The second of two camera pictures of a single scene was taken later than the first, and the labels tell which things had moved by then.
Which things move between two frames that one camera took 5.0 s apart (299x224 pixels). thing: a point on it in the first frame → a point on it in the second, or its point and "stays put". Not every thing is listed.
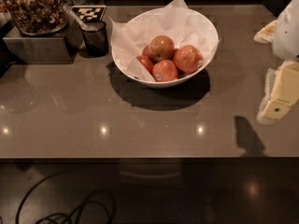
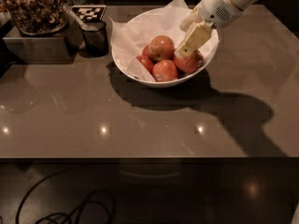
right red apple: [187, 58] stays put
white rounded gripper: [287, 36] → [216, 7]
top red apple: [161, 48] stays put
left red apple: [147, 63] stays put
